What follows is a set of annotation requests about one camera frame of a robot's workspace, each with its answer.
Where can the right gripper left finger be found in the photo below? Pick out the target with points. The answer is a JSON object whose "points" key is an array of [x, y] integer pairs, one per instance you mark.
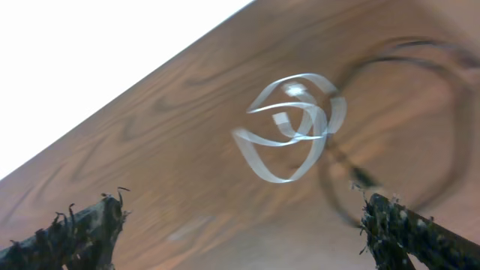
{"points": [[84, 240]]}

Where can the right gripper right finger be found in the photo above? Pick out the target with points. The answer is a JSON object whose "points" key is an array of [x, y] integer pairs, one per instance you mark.
{"points": [[394, 233]]}

